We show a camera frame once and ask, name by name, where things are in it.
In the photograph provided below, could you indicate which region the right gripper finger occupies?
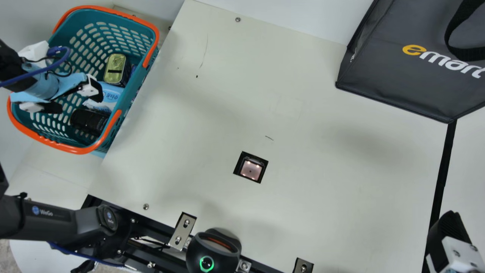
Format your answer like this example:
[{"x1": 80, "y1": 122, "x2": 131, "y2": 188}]
[{"x1": 425, "y1": 211, "x2": 485, "y2": 273}]

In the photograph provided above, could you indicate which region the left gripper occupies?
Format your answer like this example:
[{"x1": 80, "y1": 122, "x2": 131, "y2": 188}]
[{"x1": 9, "y1": 62, "x2": 104, "y2": 115}]

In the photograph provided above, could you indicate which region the teal shopping basket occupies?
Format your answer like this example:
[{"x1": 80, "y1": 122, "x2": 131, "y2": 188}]
[{"x1": 7, "y1": 5, "x2": 160, "y2": 155}]

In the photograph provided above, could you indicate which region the small square scanner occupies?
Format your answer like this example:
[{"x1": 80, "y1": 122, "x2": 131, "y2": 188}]
[{"x1": 233, "y1": 151, "x2": 269, "y2": 184}]

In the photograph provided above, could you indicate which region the white blue packet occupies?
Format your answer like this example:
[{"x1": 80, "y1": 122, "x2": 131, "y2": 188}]
[{"x1": 81, "y1": 82, "x2": 124, "y2": 114}]

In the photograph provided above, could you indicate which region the gold rectangular tin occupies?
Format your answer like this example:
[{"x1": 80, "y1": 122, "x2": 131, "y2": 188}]
[{"x1": 103, "y1": 53, "x2": 135, "y2": 88}]

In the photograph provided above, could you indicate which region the black strip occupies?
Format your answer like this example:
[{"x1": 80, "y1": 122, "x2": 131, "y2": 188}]
[{"x1": 421, "y1": 119, "x2": 457, "y2": 273}]

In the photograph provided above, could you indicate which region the black device with green light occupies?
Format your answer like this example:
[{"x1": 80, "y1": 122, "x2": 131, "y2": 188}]
[{"x1": 186, "y1": 227, "x2": 242, "y2": 273}]

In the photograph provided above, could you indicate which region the blue cable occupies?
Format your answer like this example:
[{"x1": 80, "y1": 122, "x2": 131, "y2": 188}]
[
  {"x1": 48, "y1": 242, "x2": 127, "y2": 270},
  {"x1": 0, "y1": 45, "x2": 72, "y2": 88}
]

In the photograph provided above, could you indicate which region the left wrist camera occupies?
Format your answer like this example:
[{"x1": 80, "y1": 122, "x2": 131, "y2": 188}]
[{"x1": 18, "y1": 41, "x2": 50, "y2": 62}]

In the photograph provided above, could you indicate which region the dark grey bag with straps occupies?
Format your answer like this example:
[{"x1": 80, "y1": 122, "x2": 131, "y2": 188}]
[{"x1": 335, "y1": 0, "x2": 485, "y2": 124}]

